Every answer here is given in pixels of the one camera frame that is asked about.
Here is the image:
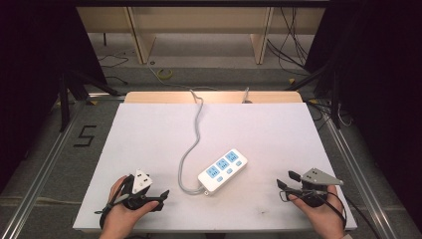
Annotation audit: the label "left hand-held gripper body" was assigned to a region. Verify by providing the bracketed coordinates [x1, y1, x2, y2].
[120, 167, 161, 211]

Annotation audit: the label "person's left hand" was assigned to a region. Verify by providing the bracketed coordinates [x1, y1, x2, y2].
[99, 175, 160, 239]

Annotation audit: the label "thin black floor cable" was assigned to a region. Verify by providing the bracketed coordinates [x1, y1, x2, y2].
[97, 53, 129, 86]

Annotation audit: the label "beige wooden shelf unit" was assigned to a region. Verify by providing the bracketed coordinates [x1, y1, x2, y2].
[76, 6, 326, 66]

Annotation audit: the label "grey power strip cable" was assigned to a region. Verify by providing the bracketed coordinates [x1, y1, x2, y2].
[177, 89, 206, 196]

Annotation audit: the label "bundle of black cables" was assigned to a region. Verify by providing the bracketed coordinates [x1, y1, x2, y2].
[266, 6, 311, 78]

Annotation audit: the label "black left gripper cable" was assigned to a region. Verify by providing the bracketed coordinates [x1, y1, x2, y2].
[94, 174, 135, 231]

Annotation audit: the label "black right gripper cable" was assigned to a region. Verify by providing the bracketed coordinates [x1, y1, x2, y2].
[279, 189, 381, 239]

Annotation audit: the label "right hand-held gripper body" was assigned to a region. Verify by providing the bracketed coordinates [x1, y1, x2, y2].
[299, 167, 344, 209]

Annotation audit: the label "aluminium floor rail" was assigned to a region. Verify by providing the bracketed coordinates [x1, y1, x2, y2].
[308, 99, 401, 239]
[0, 93, 126, 239]

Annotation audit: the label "black curtain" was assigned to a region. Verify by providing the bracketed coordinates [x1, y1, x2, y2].
[303, 0, 422, 230]
[0, 0, 107, 193]

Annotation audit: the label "yellow tape roll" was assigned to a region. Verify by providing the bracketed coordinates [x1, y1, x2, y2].
[156, 68, 174, 81]

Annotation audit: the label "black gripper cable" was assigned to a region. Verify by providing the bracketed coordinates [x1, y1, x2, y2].
[94, 174, 135, 231]
[279, 189, 381, 239]

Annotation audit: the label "black metal stand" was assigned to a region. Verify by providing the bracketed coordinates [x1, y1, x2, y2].
[57, 68, 121, 133]
[284, 49, 343, 130]

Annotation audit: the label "white table cover sheet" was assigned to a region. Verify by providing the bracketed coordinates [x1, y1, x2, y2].
[72, 102, 358, 233]

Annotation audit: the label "person's right hand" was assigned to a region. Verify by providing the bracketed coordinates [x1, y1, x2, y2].
[287, 184, 348, 239]

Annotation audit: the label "light wooden table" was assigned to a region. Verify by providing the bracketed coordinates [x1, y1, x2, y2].
[123, 91, 304, 105]

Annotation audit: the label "white power strip blue sockets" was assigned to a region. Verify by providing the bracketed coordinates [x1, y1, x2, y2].
[197, 147, 249, 196]

